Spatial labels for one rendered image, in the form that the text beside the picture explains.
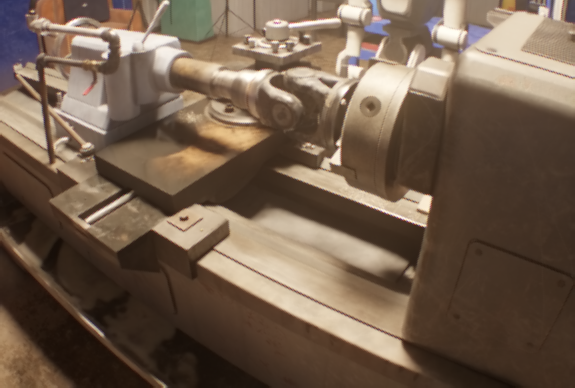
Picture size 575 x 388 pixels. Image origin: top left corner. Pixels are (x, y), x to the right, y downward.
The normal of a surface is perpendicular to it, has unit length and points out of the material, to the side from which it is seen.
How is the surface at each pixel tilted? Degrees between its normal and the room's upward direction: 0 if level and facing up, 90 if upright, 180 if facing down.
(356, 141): 80
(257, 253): 0
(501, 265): 90
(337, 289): 0
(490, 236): 90
